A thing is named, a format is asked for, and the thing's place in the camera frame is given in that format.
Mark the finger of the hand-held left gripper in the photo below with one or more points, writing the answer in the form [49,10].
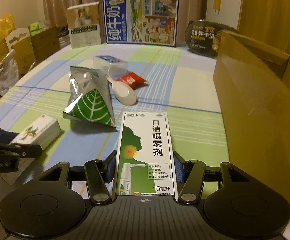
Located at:
[30,151]
[7,137]

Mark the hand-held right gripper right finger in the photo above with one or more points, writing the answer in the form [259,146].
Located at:
[179,170]

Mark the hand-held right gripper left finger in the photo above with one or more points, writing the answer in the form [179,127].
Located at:
[110,175]

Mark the white box with green print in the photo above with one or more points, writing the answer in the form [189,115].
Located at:
[42,130]

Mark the green and white spray box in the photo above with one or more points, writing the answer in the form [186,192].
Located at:
[147,135]

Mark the silver foil bag green leaf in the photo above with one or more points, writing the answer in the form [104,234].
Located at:
[92,105]

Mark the white plastic spoon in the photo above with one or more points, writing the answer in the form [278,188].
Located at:
[125,93]

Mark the brown cardboard box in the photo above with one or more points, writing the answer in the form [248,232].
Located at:
[260,130]

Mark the red packet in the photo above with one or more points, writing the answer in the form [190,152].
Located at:
[132,80]

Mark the clear plastic box blue label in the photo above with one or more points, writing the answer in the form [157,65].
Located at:
[110,66]

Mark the desktop with checked tablecloth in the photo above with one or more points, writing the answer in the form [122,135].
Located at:
[185,100]

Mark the crumpled silver bag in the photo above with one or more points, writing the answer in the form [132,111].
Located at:
[5,75]

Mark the small brown storage carton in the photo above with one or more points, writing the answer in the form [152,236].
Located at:
[25,58]

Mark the yellow plastic bag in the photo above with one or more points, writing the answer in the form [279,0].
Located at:
[0,37]

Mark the large brown storage carton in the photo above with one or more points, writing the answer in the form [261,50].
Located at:
[46,45]

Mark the white ornate chair back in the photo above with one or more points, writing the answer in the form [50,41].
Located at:
[15,36]

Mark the green tissue pack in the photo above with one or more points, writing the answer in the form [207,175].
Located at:
[37,27]

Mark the white photo printed box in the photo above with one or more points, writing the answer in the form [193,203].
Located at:
[85,30]

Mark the black instant rice bowl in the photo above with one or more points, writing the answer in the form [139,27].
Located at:
[200,37]

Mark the blue milk carton box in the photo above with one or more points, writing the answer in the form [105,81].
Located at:
[115,17]

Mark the yellow curtain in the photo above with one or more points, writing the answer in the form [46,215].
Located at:
[272,10]

